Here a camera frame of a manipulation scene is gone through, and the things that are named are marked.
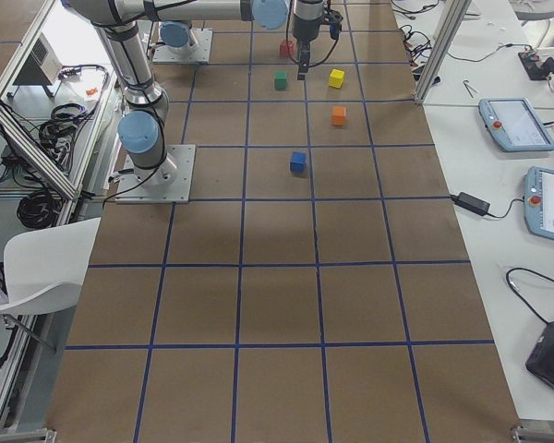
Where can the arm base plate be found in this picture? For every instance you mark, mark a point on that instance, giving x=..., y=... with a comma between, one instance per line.
x=196, y=50
x=171, y=182

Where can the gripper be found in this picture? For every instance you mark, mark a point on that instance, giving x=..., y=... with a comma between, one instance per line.
x=306, y=29

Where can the white chair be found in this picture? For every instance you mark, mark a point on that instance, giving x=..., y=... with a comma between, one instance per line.
x=45, y=269

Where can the aluminium frame post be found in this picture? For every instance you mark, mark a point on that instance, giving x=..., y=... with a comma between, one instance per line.
x=450, y=21

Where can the teach pendant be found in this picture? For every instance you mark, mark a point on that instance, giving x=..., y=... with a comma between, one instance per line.
x=539, y=201
x=514, y=125

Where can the blue block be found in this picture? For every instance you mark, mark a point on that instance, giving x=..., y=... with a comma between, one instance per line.
x=298, y=162

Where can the yellow block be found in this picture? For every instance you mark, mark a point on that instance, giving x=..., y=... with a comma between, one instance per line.
x=336, y=78

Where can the grey control box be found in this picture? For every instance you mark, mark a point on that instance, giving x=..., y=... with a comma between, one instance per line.
x=41, y=68

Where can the orange block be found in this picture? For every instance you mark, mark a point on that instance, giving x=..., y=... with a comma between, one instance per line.
x=338, y=115

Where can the green block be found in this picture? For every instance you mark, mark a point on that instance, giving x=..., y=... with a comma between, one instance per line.
x=280, y=80

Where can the red block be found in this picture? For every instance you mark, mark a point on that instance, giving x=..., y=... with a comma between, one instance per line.
x=287, y=49

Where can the black power adapter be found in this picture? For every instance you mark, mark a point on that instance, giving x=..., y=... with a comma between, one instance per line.
x=471, y=203

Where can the upper teach pendant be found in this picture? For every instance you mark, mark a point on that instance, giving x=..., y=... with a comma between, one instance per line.
x=514, y=125

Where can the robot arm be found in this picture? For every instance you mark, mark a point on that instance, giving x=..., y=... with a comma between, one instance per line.
x=177, y=34
x=141, y=132

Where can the hex key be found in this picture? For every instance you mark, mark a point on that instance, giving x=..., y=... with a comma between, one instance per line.
x=470, y=90

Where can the lower teach pendant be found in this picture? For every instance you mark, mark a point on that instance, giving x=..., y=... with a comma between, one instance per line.
x=539, y=201

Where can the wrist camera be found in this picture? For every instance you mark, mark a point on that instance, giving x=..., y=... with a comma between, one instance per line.
x=333, y=19

